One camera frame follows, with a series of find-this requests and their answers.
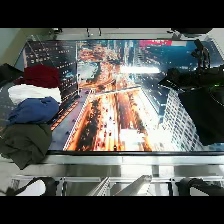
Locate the black garment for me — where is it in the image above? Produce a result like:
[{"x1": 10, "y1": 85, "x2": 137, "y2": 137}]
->
[
  {"x1": 0, "y1": 62, "x2": 25, "y2": 89},
  {"x1": 158, "y1": 64, "x2": 224, "y2": 147}
]

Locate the blue garment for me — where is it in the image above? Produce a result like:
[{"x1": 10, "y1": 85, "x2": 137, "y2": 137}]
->
[{"x1": 5, "y1": 96, "x2": 61, "y2": 126}]

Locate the red garment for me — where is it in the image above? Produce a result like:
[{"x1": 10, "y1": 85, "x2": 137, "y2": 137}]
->
[{"x1": 13, "y1": 64, "x2": 62, "y2": 90}]

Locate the white garment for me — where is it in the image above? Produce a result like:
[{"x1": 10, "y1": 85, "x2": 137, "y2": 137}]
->
[{"x1": 7, "y1": 83, "x2": 63, "y2": 106}]

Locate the olive green garment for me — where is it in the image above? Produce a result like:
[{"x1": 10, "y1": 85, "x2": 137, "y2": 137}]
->
[{"x1": 0, "y1": 122, "x2": 54, "y2": 171}]

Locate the silver frame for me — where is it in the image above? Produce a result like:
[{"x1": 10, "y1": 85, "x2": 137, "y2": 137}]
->
[{"x1": 0, "y1": 151, "x2": 224, "y2": 197}]

